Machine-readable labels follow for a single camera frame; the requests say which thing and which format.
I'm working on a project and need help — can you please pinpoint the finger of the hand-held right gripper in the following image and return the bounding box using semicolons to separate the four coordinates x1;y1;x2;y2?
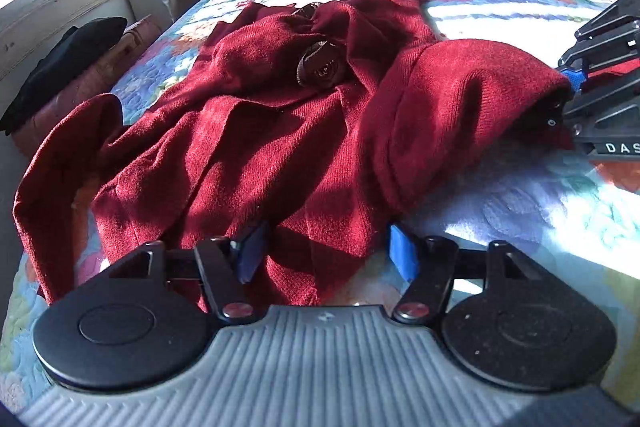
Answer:
544;88;640;144
556;0;640;94

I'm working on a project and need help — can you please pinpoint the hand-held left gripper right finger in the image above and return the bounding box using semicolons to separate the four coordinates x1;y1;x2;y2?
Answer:
389;224;543;326

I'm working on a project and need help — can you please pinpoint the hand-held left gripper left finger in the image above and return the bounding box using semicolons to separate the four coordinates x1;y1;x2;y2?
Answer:
109;220;271;326

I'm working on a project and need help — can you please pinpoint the dark red knit sweater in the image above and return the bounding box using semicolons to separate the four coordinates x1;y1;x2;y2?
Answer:
12;0;640;309

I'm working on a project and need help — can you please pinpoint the floral quilted bedspread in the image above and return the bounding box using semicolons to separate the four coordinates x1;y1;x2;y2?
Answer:
0;0;640;414

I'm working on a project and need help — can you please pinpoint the black cushion on brown stool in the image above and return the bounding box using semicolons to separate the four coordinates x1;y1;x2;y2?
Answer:
11;14;162;160

